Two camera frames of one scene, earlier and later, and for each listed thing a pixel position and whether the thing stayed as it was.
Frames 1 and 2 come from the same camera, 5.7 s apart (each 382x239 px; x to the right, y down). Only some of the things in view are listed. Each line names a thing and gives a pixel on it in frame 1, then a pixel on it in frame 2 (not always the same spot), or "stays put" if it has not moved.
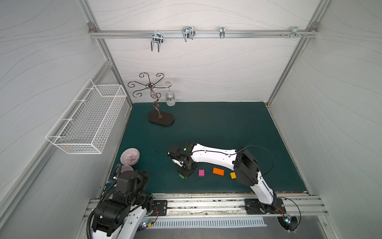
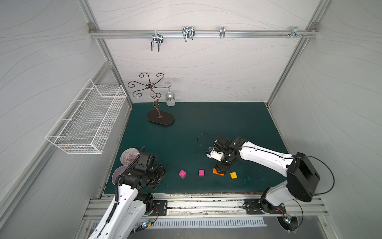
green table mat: x=149 y=129 stays put
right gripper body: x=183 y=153 → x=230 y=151
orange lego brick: x=218 y=171 stays put
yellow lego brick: x=233 y=175 stays put
